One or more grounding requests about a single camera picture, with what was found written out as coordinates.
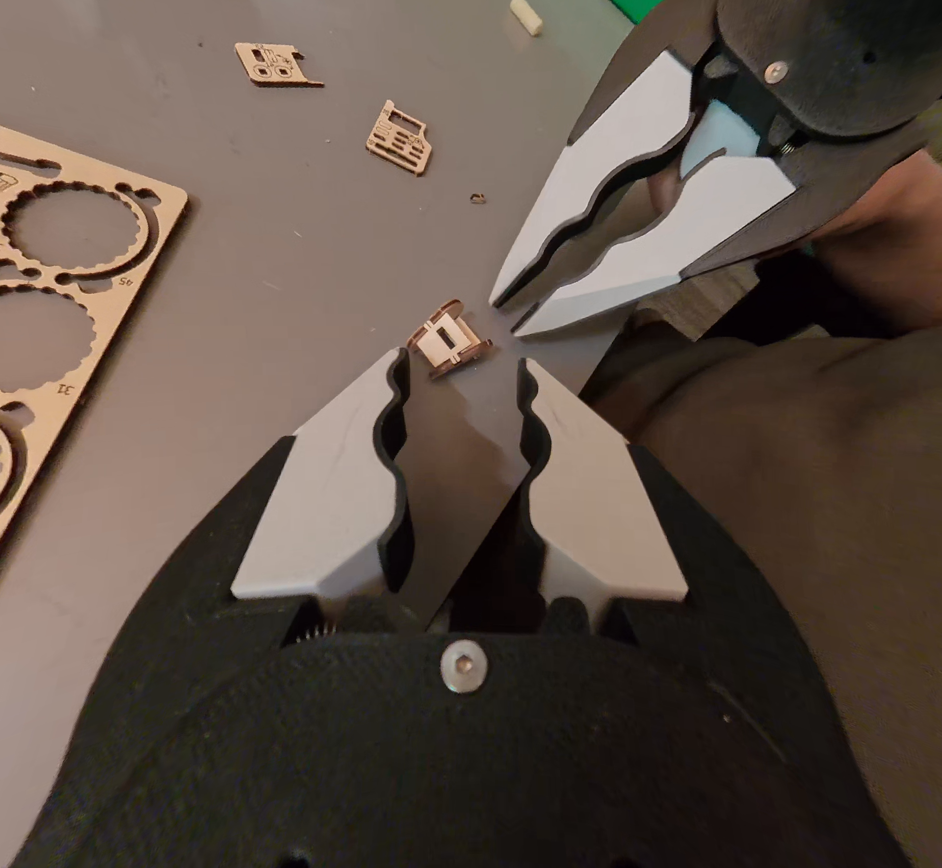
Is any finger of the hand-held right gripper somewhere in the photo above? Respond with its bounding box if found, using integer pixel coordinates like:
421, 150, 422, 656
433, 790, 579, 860
513, 102, 797, 335
489, 50, 696, 307

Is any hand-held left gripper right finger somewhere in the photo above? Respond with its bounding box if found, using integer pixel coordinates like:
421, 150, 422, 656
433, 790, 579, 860
517, 358, 689, 626

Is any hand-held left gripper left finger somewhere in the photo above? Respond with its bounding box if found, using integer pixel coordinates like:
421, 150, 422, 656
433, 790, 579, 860
230, 348, 415, 619

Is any small assembled wooden puzzle part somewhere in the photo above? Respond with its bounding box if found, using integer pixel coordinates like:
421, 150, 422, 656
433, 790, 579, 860
407, 299, 493, 378

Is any grey desk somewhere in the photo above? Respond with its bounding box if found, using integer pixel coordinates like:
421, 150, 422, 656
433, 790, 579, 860
0, 0, 649, 868

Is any person's dark brown clothing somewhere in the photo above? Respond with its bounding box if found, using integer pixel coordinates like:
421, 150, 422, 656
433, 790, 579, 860
581, 327, 942, 868

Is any flat wooden piece with slots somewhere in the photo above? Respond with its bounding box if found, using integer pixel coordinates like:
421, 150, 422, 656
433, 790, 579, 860
366, 100, 432, 177

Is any laser-cut wooden puzzle sheet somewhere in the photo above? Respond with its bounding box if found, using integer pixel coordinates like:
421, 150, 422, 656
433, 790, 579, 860
0, 125, 190, 541

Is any flat wooden piece with notch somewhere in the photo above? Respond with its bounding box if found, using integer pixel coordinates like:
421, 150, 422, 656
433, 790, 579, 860
235, 42, 325, 88

